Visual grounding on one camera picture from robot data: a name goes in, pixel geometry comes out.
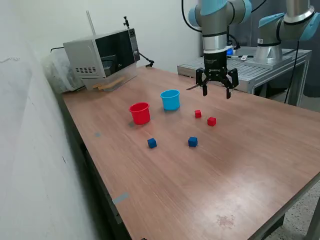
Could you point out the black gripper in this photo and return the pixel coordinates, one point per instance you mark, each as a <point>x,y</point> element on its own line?
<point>215,65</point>

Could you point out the small red cube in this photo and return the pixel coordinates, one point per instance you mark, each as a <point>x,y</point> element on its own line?
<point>198,114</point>
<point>211,121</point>

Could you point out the small blue cube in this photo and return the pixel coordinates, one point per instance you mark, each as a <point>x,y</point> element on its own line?
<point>192,142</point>
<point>152,143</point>

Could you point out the aluminium robot base stand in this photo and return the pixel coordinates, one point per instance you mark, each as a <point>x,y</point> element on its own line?
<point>250,72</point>

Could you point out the silver blue UR5e robot arm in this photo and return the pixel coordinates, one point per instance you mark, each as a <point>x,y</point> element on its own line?
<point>215,15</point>

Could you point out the translucent plastic storage bin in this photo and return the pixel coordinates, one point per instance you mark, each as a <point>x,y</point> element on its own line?
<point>57,75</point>

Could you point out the white label tag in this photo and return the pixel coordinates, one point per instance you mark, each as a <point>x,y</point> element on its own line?
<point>244,57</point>

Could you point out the light blue plastic cup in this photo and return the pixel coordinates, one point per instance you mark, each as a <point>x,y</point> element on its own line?
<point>170,102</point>

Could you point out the dark grey curtain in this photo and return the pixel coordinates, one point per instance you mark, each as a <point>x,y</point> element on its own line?
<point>245,37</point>

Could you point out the red plastic cup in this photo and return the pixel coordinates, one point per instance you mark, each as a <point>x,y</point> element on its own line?
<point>140,115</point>

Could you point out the small tape patch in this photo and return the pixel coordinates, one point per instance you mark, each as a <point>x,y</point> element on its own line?
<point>97,134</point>
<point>131,124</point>

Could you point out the wooden stick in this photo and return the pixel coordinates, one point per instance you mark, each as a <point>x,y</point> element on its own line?
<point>110,83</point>
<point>105,88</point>

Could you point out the silver microwave oven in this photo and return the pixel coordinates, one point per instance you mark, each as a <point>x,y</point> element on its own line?
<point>82,55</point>

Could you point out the thin white rod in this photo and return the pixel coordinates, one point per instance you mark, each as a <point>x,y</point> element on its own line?
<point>91,23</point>

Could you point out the long tape strip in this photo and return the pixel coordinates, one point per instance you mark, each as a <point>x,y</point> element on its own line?
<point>121,198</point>

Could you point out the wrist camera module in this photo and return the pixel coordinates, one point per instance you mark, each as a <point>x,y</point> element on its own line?
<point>230,51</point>

